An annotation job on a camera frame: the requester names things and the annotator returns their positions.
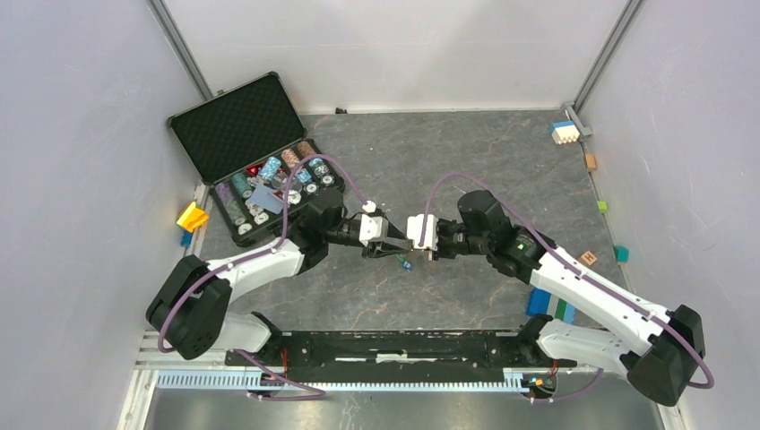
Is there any black poker chip case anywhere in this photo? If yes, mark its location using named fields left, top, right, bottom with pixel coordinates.
left=168, top=72, right=346, bottom=247

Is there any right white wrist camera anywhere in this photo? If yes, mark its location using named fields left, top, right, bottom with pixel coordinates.
left=406, top=214, right=438, bottom=251

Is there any blue green brick stack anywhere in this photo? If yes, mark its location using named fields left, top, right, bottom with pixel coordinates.
left=525, top=288, right=575, bottom=324

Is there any teal small block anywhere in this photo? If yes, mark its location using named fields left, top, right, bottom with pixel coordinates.
left=613, top=245, right=629, bottom=264

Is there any purple cable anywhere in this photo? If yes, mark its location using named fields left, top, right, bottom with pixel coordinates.
left=418, top=173, right=715, bottom=403
left=156, top=154, right=372, bottom=402

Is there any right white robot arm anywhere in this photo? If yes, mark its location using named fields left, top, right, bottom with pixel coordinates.
left=416, top=190, right=714, bottom=407

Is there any blue white toy brick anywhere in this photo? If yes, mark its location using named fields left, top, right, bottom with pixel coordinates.
left=550, top=120, right=581, bottom=145

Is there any small blue block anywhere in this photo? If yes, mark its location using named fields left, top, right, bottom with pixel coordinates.
left=180, top=231, right=193, bottom=248

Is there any yellow orange toy block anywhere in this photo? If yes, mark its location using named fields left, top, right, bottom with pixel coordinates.
left=176, top=201, right=209, bottom=233

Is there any small orange patterned block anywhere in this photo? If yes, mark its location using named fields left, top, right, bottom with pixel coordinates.
left=578, top=251, right=598, bottom=267

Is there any grey slotted cable duct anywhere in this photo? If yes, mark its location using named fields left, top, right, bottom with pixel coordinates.
left=156, top=370, right=529, bottom=394

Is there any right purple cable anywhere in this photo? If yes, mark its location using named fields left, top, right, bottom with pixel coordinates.
left=418, top=173, right=715, bottom=403

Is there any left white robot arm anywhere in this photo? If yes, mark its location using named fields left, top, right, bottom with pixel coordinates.
left=146, top=190, right=412, bottom=366

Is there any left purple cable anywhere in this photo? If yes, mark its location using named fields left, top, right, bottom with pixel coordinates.
left=156, top=154, right=372, bottom=402

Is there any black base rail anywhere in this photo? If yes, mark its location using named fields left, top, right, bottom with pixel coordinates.
left=252, top=330, right=576, bottom=383

